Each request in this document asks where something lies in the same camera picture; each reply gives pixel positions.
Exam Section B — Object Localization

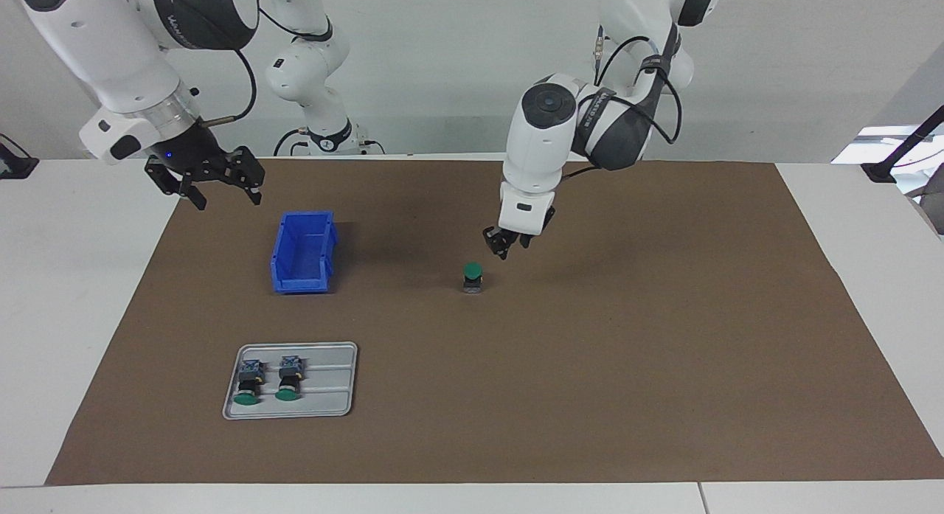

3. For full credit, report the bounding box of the black clamp with rod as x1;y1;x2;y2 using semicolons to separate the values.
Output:
861;105;944;184

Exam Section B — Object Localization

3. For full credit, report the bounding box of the black arm base cable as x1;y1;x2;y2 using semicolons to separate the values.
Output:
273;127;309;158

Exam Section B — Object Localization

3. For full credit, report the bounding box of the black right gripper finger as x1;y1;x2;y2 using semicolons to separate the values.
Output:
214;147;266;205
145;164;209;211

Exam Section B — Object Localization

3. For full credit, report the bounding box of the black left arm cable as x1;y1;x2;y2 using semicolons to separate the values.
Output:
564;35;684;181

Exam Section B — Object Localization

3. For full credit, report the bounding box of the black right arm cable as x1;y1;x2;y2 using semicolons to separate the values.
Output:
198;9;329;125

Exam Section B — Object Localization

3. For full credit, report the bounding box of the black table clamp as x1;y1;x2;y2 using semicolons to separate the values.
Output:
0;134;39;180

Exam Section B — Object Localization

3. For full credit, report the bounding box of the brown table mat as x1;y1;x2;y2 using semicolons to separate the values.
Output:
46;158;944;487

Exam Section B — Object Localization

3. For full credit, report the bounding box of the blue plastic storage bin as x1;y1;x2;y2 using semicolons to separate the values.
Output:
270;210;341;295

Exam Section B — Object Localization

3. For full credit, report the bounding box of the grey metal tray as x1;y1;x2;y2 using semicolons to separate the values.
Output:
223;342;359;420

